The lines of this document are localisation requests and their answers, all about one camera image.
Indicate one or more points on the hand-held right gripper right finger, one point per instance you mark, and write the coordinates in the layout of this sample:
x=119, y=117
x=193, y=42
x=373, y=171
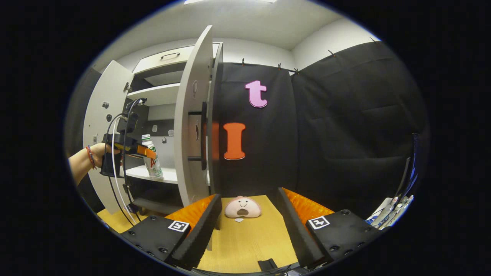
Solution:
x=297, y=234

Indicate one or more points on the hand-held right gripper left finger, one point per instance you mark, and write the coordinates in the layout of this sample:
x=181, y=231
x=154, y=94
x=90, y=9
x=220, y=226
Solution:
x=203, y=234

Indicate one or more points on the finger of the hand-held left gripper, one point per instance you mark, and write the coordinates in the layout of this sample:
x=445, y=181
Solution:
x=145, y=152

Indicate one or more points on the clear plastic bottle green label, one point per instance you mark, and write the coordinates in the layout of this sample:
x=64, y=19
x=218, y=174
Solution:
x=153, y=166

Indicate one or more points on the white cabinet shelf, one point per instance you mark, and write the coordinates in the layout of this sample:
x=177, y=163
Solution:
x=157, y=94
x=168, y=174

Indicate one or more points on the white cabinet door with stickers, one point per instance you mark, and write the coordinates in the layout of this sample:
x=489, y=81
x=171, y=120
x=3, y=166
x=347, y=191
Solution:
x=99, y=126

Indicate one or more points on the pink plush face toy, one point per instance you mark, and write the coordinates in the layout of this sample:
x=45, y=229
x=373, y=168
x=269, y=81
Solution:
x=242, y=207

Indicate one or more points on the white tray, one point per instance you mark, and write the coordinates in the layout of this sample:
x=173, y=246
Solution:
x=374, y=218

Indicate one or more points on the white cabinet with dark interior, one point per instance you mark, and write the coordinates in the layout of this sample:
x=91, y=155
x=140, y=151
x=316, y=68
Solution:
x=215, y=115

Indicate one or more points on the white cabinet drawer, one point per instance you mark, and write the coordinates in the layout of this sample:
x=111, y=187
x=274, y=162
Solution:
x=153, y=63

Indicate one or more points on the white marker pen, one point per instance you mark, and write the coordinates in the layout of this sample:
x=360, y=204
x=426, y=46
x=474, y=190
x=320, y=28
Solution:
x=404, y=207
x=387, y=210
x=397, y=212

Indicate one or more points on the black backdrop cloth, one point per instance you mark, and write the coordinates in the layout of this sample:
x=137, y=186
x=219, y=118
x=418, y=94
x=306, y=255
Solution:
x=326, y=134

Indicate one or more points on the bright ceiling light panel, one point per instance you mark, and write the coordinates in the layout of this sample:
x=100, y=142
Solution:
x=230, y=1

